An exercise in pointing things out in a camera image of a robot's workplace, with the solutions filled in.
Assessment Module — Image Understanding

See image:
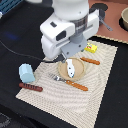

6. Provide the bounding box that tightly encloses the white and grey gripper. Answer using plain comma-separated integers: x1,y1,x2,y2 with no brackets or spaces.
40,9,99,61

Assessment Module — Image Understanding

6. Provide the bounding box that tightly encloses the yellow box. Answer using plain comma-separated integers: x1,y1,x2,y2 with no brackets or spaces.
85,43,97,53

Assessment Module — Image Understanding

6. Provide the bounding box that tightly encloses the white fish toy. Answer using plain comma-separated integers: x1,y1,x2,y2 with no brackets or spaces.
66,59,75,78

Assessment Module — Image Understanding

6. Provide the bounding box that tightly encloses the light blue cup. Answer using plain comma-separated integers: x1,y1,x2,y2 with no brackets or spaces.
19,63,35,83

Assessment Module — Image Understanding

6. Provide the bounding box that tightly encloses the brown grilled sausage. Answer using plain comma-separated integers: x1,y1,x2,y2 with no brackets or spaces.
19,83,43,92

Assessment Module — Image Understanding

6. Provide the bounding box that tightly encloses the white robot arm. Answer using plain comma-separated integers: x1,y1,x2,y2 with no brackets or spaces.
40,0,99,61

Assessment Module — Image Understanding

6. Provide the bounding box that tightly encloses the round wooden plate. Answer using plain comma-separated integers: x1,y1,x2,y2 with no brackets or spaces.
58,57,85,81

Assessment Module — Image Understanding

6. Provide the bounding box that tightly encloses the black stove burner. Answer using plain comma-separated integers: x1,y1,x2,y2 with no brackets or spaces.
91,3,108,11

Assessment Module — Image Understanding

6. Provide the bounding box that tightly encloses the dark grey frying pan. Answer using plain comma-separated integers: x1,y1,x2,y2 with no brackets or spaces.
98,7,114,32

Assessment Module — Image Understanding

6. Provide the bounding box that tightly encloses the beige woven placemat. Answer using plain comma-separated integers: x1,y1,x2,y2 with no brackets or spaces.
16,40,117,128

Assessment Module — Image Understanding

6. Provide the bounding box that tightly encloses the beige bowl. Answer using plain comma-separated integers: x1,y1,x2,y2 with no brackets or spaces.
121,7,128,31

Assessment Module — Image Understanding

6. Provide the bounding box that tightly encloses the black cable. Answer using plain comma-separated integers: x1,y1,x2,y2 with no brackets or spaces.
0,39,64,64

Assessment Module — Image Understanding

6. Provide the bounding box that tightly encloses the knife with wooden handle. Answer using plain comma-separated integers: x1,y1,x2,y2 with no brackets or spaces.
80,57,100,65

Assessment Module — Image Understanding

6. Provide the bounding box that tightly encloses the fork with wooden handle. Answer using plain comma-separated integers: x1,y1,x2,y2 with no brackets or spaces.
48,73,88,91

